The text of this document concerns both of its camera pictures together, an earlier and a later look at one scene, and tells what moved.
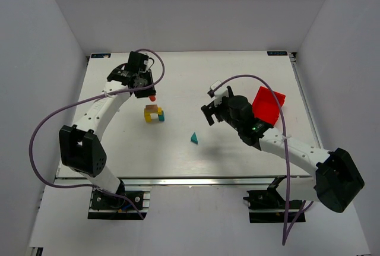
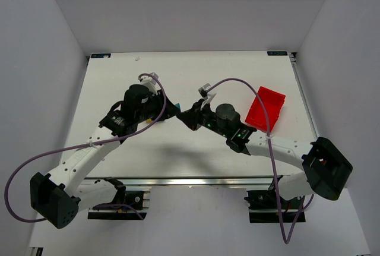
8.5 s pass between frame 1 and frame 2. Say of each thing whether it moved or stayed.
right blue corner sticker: stayed
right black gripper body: moved
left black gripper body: moved
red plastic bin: stayed
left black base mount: stayed
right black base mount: stayed
